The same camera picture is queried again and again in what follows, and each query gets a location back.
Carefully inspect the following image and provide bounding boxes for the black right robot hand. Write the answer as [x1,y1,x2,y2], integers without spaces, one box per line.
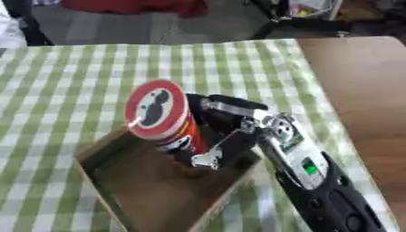
[174,93,272,170]

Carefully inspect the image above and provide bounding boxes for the red cylindrical can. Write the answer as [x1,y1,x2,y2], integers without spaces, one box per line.
[123,79,211,156]

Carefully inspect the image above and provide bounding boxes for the tan cardboard box brown inside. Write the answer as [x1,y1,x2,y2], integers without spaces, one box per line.
[74,125,264,232]

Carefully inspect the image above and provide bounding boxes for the black metal stand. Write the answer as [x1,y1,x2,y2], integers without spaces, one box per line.
[247,0,406,40]

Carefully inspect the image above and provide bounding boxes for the red cloth object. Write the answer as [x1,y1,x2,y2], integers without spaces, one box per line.
[58,0,209,18]

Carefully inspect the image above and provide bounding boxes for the dark chair leg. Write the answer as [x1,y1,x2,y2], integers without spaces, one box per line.
[3,0,54,47]

